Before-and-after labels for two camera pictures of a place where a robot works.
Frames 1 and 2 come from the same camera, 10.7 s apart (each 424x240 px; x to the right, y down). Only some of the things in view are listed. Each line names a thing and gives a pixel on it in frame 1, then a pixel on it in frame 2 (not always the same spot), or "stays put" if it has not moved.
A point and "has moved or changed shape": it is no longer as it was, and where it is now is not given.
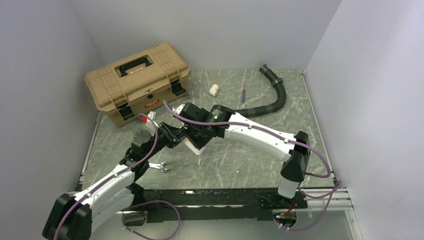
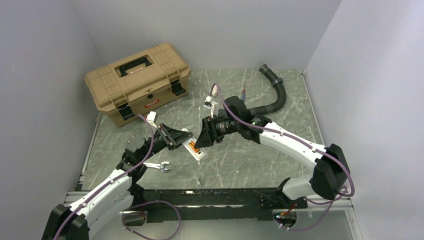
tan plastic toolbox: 135,84 stays put
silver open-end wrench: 161,166 stays put
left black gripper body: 168,138 stays put
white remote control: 192,145 has moved or changed shape
